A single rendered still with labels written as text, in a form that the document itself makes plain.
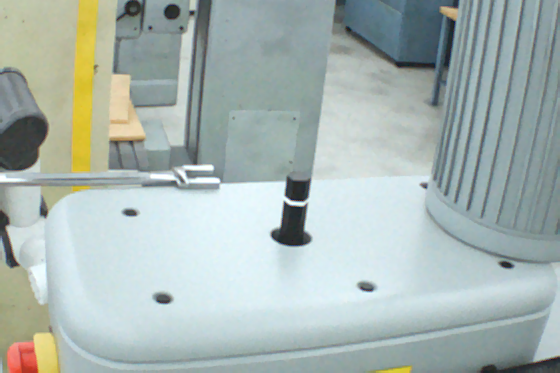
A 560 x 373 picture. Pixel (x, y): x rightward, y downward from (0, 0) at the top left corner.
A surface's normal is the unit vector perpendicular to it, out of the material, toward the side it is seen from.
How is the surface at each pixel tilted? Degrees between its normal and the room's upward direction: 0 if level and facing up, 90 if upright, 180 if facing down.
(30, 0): 90
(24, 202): 106
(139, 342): 63
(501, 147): 90
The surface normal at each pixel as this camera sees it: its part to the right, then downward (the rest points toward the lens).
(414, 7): 0.32, 0.41
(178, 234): 0.11, -0.91
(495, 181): -0.57, 0.27
